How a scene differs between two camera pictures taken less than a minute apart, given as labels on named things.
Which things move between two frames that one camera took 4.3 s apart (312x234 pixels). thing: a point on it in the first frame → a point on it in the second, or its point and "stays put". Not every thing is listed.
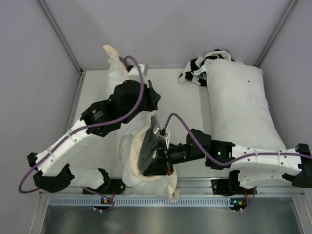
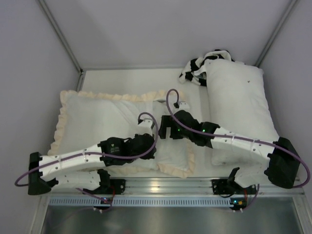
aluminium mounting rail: x=185 y=187 stays put
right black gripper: x=165 y=158 → x=165 y=127
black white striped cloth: x=194 y=69 stays put
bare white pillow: x=239 y=109 stays put
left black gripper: x=151 y=98 → x=149 y=151
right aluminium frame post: x=291 y=6 stays put
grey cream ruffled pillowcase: x=138 y=141 → x=85 y=119
